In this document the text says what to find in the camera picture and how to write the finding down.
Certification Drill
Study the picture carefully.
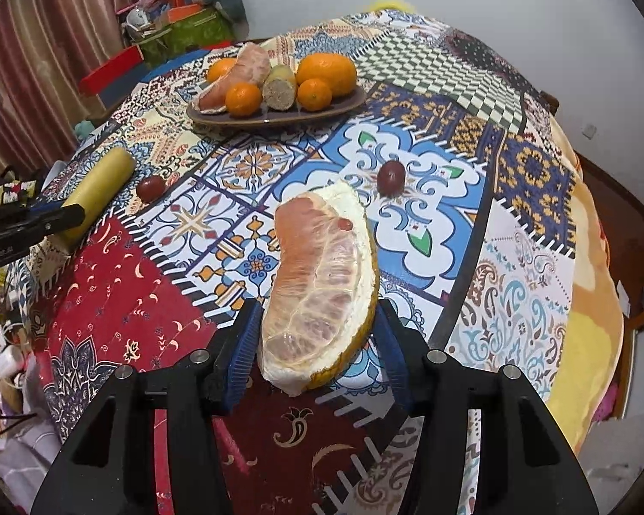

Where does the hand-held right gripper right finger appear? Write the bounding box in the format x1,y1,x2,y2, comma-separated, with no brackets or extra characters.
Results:
373,297,602,515

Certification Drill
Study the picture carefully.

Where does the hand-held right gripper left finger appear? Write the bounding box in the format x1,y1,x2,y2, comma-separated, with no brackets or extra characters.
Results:
29,297,264,515

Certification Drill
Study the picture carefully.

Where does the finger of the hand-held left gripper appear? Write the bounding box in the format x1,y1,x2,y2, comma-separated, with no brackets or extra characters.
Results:
0,201,87,243

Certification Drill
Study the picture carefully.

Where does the pomelo piece with rind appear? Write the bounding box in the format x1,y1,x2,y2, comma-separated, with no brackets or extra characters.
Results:
256,179,379,398

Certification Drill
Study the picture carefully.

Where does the large orange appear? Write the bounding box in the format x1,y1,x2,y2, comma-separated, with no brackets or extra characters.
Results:
206,58,238,84
296,52,358,97

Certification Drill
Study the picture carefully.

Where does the small tangerine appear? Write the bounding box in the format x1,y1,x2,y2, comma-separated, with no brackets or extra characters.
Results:
225,82,263,118
297,78,334,112

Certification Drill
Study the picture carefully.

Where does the dark purple plate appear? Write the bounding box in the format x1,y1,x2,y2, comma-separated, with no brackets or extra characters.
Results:
186,83,367,128

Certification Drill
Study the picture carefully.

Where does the peeled pomelo piece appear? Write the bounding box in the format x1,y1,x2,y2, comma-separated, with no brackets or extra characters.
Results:
192,43,272,116

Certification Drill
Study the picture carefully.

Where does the red jujube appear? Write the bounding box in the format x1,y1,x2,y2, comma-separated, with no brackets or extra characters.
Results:
377,160,406,197
136,174,166,203

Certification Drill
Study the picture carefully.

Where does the red box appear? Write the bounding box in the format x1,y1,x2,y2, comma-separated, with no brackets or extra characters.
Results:
80,45,143,98

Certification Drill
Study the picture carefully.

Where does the striped brown curtain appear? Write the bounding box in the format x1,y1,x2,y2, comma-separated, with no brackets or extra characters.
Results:
0,0,140,186

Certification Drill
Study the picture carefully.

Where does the orange yellow blanket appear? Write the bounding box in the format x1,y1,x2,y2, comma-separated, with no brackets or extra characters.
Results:
537,112,626,443

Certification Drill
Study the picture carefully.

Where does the green box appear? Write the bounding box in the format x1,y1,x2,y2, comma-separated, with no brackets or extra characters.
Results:
138,8,235,64

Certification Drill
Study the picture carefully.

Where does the patchwork tablecloth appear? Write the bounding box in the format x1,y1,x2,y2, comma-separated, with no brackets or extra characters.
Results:
0,8,580,515

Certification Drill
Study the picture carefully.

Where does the orange box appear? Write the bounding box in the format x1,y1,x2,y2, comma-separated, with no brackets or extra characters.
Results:
164,3,204,21

